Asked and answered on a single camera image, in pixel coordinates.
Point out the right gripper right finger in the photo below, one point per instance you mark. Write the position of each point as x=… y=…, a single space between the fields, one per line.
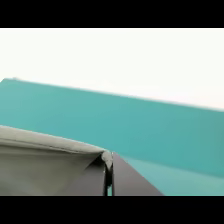
x=130 y=181

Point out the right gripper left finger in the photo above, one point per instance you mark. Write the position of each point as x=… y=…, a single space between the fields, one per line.
x=95 y=181

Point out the grey-brown shirt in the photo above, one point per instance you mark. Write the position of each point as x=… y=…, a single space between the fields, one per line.
x=43 y=163

